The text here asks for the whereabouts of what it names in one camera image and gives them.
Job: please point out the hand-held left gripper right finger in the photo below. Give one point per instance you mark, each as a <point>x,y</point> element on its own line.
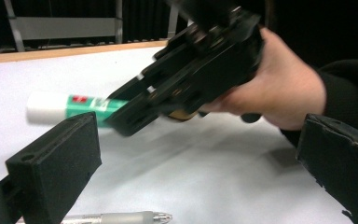
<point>341,168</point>

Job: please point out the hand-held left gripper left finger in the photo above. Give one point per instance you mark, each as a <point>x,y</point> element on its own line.
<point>52,174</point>

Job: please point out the tan wooden pen holder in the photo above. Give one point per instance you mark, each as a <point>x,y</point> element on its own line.
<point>181,115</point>

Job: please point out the green and white glue stick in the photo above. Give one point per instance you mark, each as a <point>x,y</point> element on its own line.
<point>49,107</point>

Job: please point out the white table sheet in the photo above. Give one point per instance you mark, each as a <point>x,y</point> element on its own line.
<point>183,174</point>

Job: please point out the white metal stand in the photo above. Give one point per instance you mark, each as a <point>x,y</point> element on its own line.
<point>65,28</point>

